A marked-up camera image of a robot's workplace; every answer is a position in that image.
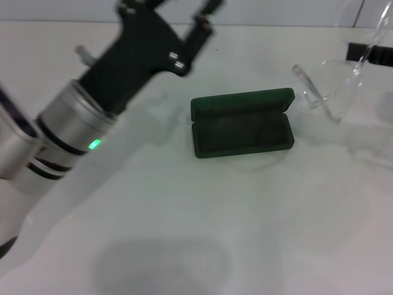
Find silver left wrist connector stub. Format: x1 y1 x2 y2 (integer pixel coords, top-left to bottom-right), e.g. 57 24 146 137
74 45 93 67

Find clear white glasses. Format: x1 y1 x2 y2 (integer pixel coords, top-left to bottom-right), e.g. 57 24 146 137
290 0 393 124

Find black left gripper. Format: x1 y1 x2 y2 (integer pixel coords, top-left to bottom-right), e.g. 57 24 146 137
77 0 227 114

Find green glasses case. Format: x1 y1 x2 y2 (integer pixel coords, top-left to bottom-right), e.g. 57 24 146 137
190 87 296 160

